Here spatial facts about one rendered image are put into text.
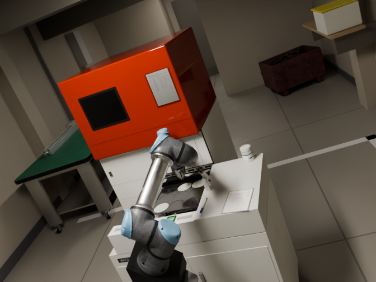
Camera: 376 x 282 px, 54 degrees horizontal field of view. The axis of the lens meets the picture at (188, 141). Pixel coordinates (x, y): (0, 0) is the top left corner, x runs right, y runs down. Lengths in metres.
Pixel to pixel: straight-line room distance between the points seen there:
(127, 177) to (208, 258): 0.96
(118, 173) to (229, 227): 1.09
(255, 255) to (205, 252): 0.28
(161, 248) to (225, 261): 0.56
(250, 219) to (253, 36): 5.91
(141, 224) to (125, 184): 1.19
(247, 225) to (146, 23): 7.98
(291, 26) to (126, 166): 5.54
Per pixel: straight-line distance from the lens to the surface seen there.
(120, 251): 2.31
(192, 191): 2.43
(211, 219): 1.98
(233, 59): 7.62
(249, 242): 2.04
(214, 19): 7.53
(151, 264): 1.74
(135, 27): 9.61
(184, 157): 1.81
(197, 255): 2.16
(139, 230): 1.64
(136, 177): 2.74
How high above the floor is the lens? 1.99
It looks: 19 degrees down
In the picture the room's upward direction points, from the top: 22 degrees counter-clockwise
